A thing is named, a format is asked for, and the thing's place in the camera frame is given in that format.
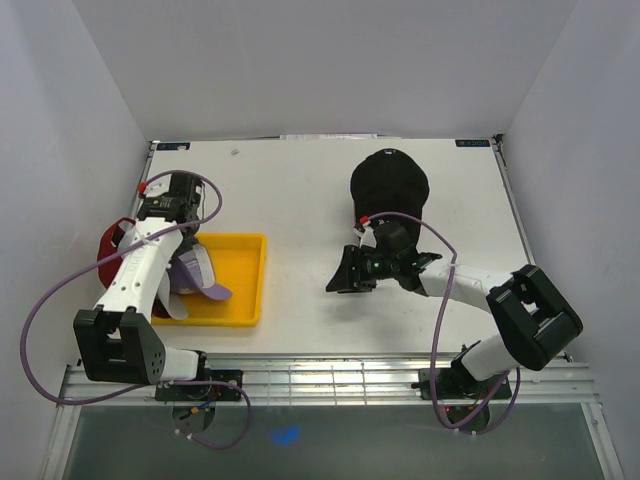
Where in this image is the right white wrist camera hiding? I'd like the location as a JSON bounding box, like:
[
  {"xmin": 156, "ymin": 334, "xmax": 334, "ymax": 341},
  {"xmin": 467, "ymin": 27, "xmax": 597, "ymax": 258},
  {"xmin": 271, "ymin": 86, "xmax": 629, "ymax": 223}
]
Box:
[{"xmin": 354, "ymin": 216, "xmax": 377, "ymax": 248}]

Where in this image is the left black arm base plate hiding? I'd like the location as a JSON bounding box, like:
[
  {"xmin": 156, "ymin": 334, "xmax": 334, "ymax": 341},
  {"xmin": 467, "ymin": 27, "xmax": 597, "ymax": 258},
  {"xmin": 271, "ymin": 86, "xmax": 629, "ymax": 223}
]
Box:
[{"xmin": 154, "ymin": 369, "xmax": 244, "ymax": 403}]

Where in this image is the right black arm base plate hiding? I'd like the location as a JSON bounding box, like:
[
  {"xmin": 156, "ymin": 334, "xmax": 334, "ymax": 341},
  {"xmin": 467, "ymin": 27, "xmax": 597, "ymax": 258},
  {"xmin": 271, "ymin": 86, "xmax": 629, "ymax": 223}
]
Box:
[{"xmin": 411, "ymin": 368, "xmax": 512, "ymax": 400}]

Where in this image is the left table corner label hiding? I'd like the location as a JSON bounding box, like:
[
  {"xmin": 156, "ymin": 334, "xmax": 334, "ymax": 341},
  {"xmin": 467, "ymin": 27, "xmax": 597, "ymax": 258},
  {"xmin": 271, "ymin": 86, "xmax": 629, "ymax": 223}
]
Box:
[{"xmin": 156, "ymin": 142, "xmax": 191, "ymax": 151}]

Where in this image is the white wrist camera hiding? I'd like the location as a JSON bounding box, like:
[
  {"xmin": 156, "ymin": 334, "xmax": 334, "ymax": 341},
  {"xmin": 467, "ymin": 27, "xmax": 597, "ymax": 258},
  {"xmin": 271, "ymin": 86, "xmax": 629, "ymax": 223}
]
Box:
[
  {"xmin": 137, "ymin": 180, "xmax": 170, "ymax": 200},
  {"xmin": 354, "ymin": 216, "xmax": 377, "ymax": 248}
]

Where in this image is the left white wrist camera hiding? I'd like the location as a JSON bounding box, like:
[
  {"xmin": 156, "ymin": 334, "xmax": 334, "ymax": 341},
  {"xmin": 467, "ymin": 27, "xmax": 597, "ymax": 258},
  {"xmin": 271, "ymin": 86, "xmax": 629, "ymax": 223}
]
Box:
[{"xmin": 137, "ymin": 180, "xmax": 170, "ymax": 200}]

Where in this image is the aluminium frame rail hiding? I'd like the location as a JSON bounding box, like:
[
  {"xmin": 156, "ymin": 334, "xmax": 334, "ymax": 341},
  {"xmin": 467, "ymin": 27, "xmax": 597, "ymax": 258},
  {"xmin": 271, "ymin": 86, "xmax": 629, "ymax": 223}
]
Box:
[{"xmin": 57, "ymin": 134, "xmax": 601, "ymax": 409}]

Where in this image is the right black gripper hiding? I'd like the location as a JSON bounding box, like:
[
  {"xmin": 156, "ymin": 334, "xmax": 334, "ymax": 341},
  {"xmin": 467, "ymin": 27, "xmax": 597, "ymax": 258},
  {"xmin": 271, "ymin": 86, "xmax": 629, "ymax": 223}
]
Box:
[{"xmin": 325, "ymin": 245, "xmax": 397, "ymax": 294}]

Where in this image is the yellow plastic tray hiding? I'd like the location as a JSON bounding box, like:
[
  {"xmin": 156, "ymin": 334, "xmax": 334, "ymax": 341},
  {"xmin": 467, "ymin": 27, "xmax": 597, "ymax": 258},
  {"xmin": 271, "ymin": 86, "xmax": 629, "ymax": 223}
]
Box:
[{"xmin": 152, "ymin": 233, "xmax": 267, "ymax": 328}]

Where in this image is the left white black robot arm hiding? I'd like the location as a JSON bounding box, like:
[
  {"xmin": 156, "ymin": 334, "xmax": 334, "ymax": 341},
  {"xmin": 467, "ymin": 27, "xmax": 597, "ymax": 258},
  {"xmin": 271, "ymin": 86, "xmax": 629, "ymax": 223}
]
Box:
[{"xmin": 73, "ymin": 170, "xmax": 232, "ymax": 400}]

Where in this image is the white cap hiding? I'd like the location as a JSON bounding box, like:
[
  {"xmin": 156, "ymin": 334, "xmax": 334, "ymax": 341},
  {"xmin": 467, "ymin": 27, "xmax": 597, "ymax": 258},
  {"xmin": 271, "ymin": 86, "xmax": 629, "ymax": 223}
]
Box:
[{"xmin": 102, "ymin": 217, "xmax": 188, "ymax": 321}]

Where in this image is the purple cap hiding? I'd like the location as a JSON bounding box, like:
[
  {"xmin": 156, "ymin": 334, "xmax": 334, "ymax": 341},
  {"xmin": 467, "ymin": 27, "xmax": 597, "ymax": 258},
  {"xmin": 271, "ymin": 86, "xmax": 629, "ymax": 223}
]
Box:
[{"xmin": 169, "ymin": 244, "xmax": 232, "ymax": 301}]

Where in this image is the red baseball cap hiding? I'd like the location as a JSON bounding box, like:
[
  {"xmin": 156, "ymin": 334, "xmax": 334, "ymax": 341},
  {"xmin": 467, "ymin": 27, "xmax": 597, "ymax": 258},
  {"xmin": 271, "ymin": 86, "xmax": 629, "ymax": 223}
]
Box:
[{"xmin": 97, "ymin": 217, "xmax": 134, "ymax": 288}]

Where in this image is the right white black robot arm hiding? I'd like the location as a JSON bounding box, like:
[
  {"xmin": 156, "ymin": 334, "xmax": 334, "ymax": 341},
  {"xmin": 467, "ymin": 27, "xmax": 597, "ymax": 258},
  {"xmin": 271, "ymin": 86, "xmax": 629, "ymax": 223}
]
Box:
[{"xmin": 325, "ymin": 222, "xmax": 583, "ymax": 398}]

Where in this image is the blue table corner label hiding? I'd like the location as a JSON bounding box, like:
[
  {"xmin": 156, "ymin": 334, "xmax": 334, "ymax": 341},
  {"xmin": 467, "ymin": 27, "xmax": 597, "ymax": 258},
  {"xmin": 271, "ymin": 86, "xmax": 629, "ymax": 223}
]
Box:
[{"xmin": 455, "ymin": 139, "xmax": 491, "ymax": 148}]

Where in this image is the black NY baseball cap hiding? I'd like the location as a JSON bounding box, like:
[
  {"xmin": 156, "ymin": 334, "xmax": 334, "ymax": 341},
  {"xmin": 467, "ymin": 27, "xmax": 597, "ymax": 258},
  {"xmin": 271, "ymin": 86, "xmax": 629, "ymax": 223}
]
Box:
[{"xmin": 350, "ymin": 148, "xmax": 430, "ymax": 237}]

